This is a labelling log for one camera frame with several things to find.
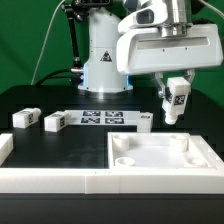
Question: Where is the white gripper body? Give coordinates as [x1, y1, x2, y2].
[116, 24, 223, 75]

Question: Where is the grey cable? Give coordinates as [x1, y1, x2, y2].
[30, 0, 68, 86]

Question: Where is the black camera stand pole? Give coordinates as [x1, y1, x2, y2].
[62, 3, 83, 75]

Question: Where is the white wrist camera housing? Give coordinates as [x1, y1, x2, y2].
[118, 4, 168, 34]

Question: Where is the black cable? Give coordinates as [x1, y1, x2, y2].
[34, 68, 84, 87]

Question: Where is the white U-shaped obstacle fence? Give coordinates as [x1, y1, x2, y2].
[0, 134, 224, 194]

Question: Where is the white square tabletop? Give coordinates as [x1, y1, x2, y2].
[108, 132, 224, 170]

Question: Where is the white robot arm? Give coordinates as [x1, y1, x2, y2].
[76, 0, 223, 95]

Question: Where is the white marker tag sheet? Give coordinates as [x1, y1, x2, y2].
[68, 110, 140, 126]

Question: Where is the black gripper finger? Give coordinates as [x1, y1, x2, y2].
[185, 69, 195, 84]
[153, 72, 166, 98]

